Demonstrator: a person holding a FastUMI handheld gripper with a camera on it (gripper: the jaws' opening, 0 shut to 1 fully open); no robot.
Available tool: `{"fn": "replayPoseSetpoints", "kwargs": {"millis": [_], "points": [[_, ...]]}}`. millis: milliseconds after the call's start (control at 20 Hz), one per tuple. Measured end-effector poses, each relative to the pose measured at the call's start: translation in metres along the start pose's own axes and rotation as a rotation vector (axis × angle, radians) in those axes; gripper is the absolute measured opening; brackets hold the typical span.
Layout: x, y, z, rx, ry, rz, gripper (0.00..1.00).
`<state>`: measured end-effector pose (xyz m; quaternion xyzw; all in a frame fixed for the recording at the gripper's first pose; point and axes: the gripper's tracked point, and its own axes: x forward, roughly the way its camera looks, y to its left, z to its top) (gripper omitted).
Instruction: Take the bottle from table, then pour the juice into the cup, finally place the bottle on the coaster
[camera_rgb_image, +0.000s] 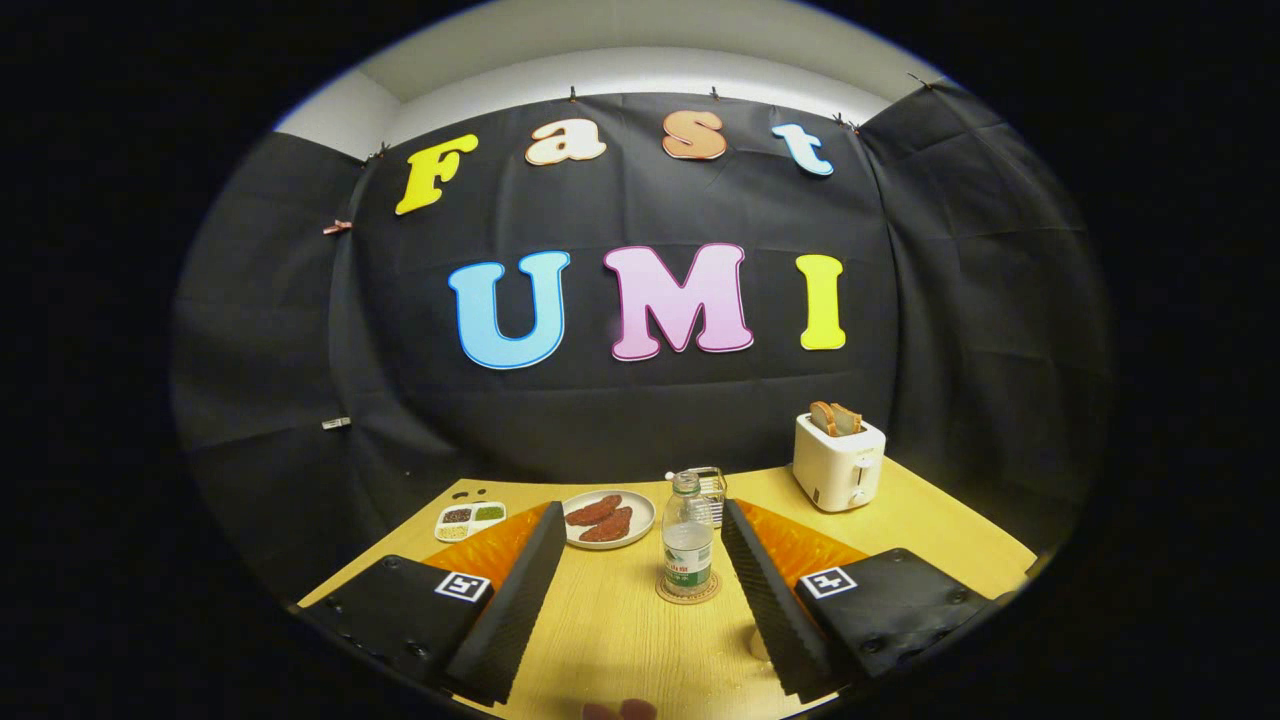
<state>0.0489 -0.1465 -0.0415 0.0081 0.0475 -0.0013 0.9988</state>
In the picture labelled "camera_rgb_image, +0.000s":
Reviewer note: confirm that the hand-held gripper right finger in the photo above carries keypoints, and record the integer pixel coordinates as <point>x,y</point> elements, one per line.
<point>765,610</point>

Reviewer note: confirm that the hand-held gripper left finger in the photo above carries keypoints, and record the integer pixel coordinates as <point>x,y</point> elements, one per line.
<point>510,610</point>

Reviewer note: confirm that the clear plastic bottle green label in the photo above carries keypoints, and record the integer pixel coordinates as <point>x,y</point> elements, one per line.
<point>687,555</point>

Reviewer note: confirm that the round wooden coaster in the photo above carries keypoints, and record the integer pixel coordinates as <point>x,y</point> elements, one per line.
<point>665,592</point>

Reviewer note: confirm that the white divided condiment dish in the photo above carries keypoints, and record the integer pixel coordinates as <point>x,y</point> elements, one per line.
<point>470,520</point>

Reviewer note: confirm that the wooden table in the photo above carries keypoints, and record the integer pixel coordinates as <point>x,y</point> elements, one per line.
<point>620,630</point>

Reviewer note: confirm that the red-brown meat piece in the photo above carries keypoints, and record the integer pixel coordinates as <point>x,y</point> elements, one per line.
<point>610,526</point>
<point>592,510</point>

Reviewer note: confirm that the round white plate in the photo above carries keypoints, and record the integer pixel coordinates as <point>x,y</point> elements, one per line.
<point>642,520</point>

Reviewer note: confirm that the white toaster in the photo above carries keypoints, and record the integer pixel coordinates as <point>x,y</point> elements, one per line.
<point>835,470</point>

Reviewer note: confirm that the toasted bread slice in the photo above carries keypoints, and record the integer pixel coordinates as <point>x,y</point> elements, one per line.
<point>850,420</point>
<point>820,418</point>

